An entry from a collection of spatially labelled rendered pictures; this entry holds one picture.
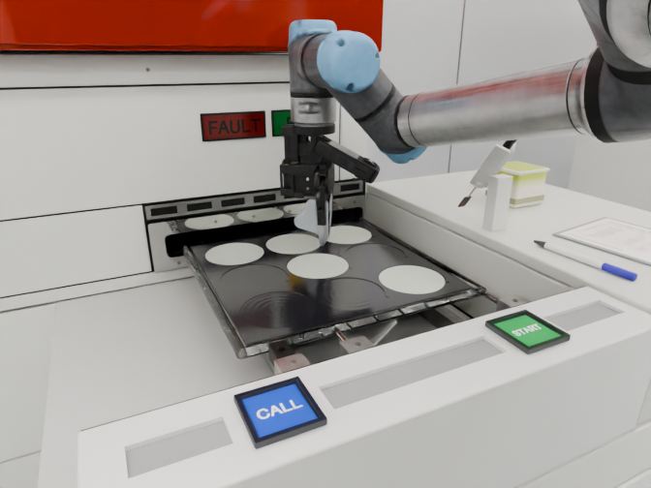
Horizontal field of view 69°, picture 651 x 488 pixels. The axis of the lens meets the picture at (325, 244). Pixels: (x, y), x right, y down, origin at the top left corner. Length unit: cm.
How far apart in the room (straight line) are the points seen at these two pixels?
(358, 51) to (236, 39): 25
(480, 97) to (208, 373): 49
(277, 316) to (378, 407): 27
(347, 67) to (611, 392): 48
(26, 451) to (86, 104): 65
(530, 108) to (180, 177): 59
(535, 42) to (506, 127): 292
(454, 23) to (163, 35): 239
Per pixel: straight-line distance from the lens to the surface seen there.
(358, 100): 69
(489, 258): 75
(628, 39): 38
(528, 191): 91
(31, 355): 100
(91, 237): 90
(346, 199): 100
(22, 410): 106
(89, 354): 77
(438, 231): 83
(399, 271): 76
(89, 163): 87
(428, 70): 294
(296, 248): 84
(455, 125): 62
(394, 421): 38
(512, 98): 57
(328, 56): 65
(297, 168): 78
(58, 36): 81
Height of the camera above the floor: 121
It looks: 22 degrees down
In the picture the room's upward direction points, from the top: straight up
